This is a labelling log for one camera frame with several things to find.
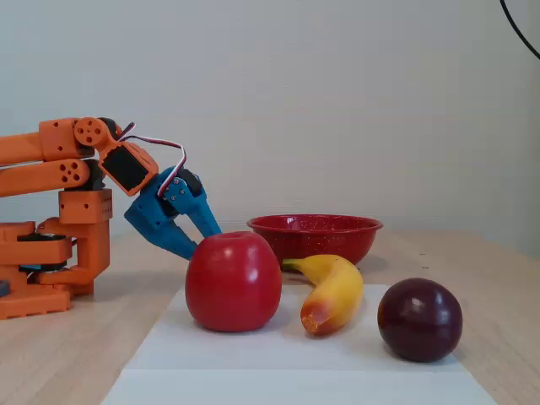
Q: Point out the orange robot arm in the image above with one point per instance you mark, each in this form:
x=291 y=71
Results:
x=25 y=147

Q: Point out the yellow toy banana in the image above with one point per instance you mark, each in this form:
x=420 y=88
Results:
x=337 y=291

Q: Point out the orange robot base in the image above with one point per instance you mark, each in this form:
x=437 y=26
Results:
x=88 y=253

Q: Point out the dark purple plum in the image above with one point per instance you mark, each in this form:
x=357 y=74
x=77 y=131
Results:
x=419 y=320

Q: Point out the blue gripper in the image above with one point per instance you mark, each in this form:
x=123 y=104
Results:
x=157 y=215

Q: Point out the white paper sheet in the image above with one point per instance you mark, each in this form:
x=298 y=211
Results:
x=253 y=367

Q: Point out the red speckled bowl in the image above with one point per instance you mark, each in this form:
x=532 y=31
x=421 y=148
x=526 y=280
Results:
x=316 y=238

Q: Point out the red apple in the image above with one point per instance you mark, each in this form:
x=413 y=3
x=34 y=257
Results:
x=232 y=282

